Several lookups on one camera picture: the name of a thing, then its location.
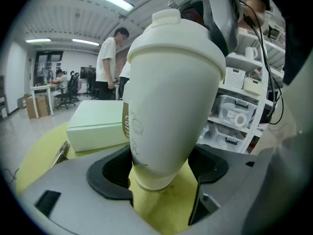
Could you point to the stack of clear storage boxes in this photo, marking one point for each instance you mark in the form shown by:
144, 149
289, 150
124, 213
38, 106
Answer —
232, 111

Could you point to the silver metal tool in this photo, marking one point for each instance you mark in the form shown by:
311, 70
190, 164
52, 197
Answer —
61, 153

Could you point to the person's black t-shirt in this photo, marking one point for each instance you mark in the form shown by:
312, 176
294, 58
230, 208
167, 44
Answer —
298, 45

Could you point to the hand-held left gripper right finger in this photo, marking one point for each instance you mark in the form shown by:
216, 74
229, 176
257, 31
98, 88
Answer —
232, 180

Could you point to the round table with green cloth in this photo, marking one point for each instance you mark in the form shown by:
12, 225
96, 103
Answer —
159, 204

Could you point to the row of white perforated baskets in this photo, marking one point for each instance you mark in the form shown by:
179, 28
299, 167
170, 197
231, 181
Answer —
234, 77

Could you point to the brown cardboard box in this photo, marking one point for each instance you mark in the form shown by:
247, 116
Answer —
30, 108
42, 106

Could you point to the person's right forearm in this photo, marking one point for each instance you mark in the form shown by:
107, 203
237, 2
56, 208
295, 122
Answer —
254, 8

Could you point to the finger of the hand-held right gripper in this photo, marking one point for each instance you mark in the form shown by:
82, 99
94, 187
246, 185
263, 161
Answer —
225, 28

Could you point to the white jug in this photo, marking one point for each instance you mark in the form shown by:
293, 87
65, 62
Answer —
250, 53

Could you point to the black framed glass door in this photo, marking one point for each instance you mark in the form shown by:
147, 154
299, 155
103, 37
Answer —
49, 65

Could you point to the black office chair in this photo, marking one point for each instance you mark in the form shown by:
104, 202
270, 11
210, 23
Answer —
71, 87

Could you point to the white curved shelf unit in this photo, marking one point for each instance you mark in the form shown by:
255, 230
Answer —
252, 65

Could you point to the pale green flat box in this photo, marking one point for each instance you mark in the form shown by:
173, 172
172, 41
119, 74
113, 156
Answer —
95, 121

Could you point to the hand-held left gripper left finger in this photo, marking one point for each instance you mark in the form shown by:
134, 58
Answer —
73, 204

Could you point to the white office desk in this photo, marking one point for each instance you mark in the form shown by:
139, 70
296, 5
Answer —
44, 88

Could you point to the black wall monitor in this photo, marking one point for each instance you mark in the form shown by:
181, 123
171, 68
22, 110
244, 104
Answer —
87, 72

